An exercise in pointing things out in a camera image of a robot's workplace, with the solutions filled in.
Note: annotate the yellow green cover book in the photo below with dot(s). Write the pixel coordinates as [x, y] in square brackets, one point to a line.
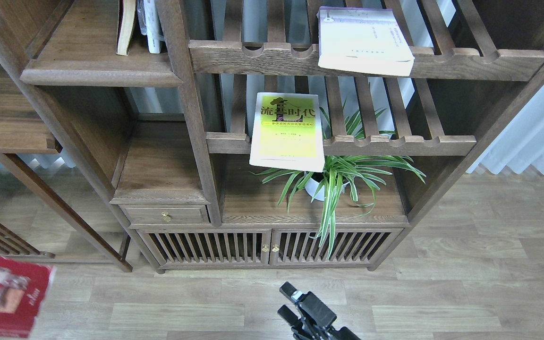
[287, 132]

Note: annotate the red cover book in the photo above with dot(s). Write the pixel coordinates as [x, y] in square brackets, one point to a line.
[23, 287]

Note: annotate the brass drawer knob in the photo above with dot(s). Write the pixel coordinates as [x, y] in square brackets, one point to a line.
[165, 217]

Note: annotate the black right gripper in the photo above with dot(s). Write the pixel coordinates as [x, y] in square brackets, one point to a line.
[317, 317]

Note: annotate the white curtain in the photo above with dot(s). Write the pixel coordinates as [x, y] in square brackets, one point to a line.
[520, 144]

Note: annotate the dark wooden bookshelf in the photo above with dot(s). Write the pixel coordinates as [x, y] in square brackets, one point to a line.
[167, 132]

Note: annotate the upright white book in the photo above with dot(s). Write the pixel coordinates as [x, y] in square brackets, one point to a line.
[152, 28]

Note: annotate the upright tan book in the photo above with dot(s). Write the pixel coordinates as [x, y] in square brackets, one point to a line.
[126, 24]

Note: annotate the white plant pot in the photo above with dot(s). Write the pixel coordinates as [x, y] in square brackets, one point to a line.
[312, 185]

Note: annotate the green spider plant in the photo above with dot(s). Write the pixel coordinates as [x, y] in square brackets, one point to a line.
[344, 170]

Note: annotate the white cover book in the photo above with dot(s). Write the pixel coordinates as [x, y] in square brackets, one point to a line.
[362, 40]

